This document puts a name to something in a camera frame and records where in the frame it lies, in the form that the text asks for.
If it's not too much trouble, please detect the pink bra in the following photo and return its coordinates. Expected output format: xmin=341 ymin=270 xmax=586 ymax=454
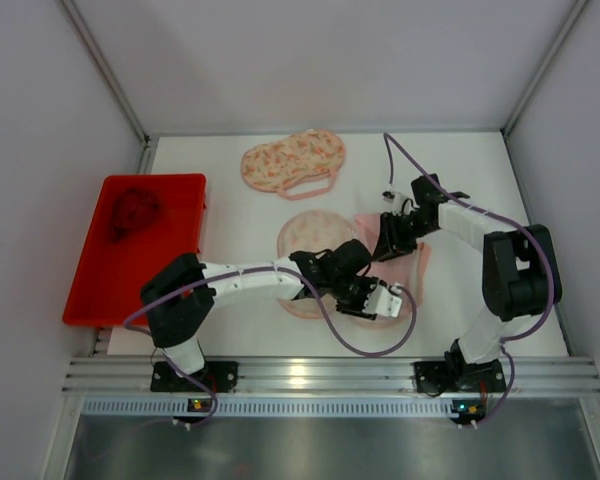
xmin=354 ymin=213 xmax=431 ymax=303

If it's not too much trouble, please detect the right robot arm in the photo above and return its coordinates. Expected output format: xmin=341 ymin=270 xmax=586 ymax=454
xmin=372 ymin=175 xmax=562 ymax=397

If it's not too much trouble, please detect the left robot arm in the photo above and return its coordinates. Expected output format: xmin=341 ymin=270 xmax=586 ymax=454
xmin=138 ymin=239 xmax=391 ymax=376

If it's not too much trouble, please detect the dark red bra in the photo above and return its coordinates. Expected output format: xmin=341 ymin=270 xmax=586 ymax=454
xmin=108 ymin=187 xmax=162 ymax=242

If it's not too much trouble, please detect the red plastic bin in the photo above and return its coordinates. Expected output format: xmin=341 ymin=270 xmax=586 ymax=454
xmin=62 ymin=173 xmax=207 ymax=327

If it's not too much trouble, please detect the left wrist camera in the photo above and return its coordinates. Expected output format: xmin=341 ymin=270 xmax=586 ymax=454
xmin=365 ymin=282 xmax=403 ymax=318

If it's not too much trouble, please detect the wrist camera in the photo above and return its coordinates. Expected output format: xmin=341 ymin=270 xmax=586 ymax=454
xmin=382 ymin=185 xmax=400 ymax=204
xmin=365 ymin=282 xmax=403 ymax=318

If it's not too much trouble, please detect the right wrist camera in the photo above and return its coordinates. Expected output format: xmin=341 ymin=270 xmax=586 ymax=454
xmin=382 ymin=185 xmax=400 ymax=204

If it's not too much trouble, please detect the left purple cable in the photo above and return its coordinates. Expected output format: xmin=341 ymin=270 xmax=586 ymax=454
xmin=123 ymin=264 xmax=419 ymax=427

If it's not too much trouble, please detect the purple cable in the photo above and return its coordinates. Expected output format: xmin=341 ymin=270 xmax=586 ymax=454
xmin=123 ymin=264 xmax=419 ymax=427
xmin=382 ymin=132 xmax=554 ymax=426

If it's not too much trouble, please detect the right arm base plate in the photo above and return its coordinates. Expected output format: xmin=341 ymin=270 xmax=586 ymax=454
xmin=414 ymin=360 xmax=506 ymax=397

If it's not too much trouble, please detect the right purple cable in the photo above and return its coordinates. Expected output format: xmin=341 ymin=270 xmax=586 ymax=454
xmin=382 ymin=132 xmax=554 ymax=426

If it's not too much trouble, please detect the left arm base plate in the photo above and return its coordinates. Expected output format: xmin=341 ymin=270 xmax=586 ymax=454
xmin=149 ymin=361 xmax=239 ymax=393

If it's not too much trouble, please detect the aluminium front rail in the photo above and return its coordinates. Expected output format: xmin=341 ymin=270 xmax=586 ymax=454
xmin=62 ymin=356 xmax=600 ymax=398

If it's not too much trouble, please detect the left aluminium frame post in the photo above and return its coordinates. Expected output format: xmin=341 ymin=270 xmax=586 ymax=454
xmin=56 ymin=0 xmax=150 ymax=146

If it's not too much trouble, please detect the aluminium frame post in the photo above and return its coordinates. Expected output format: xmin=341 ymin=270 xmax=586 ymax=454
xmin=500 ymin=0 xmax=593 ymax=141
xmin=56 ymin=0 xmax=150 ymax=146

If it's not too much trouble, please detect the perforated cable duct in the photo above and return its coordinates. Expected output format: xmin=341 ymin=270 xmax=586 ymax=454
xmin=82 ymin=397 xmax=486 ymax=417

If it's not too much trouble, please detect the right aluminium frame post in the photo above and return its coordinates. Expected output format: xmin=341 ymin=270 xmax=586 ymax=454
xmin=500 ymin=0 xmax=593 ymax=141

